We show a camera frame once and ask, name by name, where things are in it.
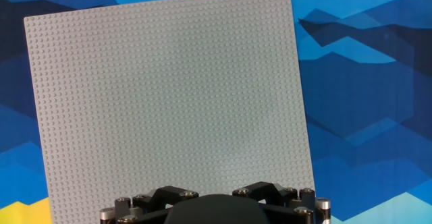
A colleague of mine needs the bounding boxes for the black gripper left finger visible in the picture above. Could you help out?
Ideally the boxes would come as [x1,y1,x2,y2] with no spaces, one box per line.
[99,185,200,224]

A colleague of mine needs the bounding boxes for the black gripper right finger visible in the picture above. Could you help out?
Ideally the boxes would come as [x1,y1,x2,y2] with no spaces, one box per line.
[232,181,331,224]

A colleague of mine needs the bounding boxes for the grey Lego baseplate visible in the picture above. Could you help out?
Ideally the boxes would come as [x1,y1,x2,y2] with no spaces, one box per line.
[23,0,317,224]

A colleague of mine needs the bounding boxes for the blue mountain print tablecloth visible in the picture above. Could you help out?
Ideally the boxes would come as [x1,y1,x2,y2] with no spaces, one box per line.
[0,0,432,224]

